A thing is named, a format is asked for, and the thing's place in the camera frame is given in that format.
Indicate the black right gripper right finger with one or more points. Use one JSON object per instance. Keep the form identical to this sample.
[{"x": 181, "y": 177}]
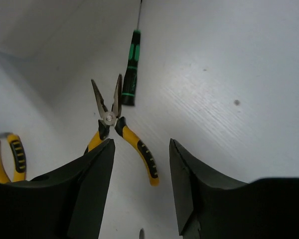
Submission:
[{"x": 212, "y": 205}]

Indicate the yellow needle-nose pliers lower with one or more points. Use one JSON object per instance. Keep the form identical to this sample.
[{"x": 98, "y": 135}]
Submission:
[{"x": 12, "y": 158}]

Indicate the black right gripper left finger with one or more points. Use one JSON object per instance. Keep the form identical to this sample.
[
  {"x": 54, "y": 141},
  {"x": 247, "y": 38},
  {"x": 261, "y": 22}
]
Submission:
[{"x": 66, "y": 203}]

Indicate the black green precision screwdriver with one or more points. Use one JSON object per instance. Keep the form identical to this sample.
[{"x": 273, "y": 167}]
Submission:
[{"x": 130, "y": 78}]

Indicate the yellow needle-nose pliers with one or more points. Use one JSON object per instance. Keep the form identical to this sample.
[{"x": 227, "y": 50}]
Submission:
[
  {"x": 113, "y": 118},
  {"x": 12, "y": 158}
]

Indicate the yellow needle-nose pliers upper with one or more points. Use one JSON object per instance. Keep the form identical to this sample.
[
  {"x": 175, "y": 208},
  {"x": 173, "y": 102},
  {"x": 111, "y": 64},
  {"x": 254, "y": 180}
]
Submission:
[{"x": 113, "y": 118}]

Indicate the stubby green orange screwdriver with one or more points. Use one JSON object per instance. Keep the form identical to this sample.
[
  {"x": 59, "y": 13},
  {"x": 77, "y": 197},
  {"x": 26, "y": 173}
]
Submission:
[{"x": 141, "y": 234}]

